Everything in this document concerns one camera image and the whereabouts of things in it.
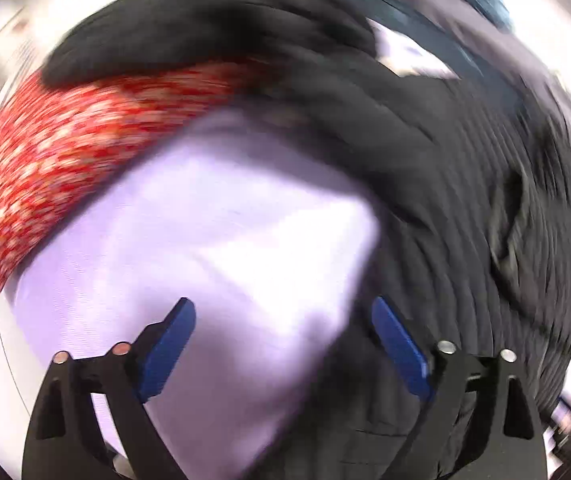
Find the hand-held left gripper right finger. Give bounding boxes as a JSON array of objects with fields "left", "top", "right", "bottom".
[{"left": 371, "top": 296, "right": 549, "bottom": 480}]

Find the purple floral bed sheet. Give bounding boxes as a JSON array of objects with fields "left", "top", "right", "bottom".
[{"left": 5, "top": 25, "right": 461, "bottom": 480}]

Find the red floral folded garment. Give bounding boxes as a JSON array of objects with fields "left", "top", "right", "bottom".
[{"left": 0, "top": 0, "right": 272, "bottom": 296}]

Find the black quilted jacket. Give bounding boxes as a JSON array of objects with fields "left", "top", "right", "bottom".
[{"left": 42, "top": 0, "right": 571, "bottom": 480}]

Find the grey blanket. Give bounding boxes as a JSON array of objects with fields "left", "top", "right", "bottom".
[{"left": 365, "top": 0, "right": 571, "bottom": 161}]

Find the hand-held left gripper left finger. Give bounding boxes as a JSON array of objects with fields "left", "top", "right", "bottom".
[{"left": 22, "top": 297, "right": 197, "bottom": 480}]

